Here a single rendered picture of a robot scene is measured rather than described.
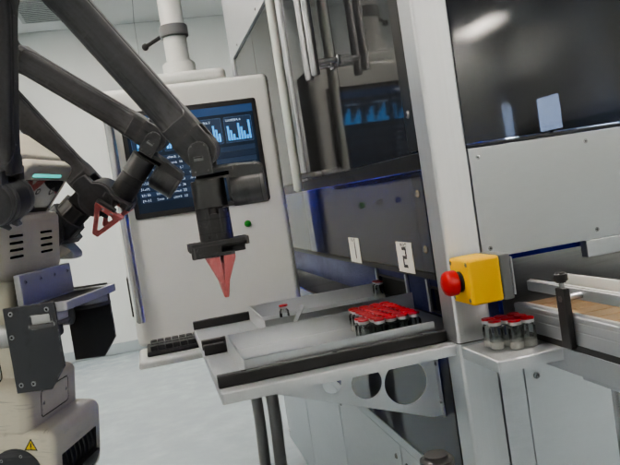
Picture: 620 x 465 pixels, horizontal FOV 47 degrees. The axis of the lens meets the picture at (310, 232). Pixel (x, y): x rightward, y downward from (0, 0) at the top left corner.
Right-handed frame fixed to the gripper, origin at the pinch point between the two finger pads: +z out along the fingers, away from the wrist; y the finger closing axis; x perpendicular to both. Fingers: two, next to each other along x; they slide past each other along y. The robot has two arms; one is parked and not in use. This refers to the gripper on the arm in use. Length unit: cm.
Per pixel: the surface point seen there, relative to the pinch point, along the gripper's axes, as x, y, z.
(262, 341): 19.3, 7.2, 13.6
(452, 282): -20.0, 33.0, 2.7
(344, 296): 54, 34, 13
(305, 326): 19.4, 16.6, 12.3
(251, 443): 223, 19, 103
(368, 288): 54, 41, 12
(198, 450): 230, -7, 103
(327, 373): -11.1, 12.9, 14.7
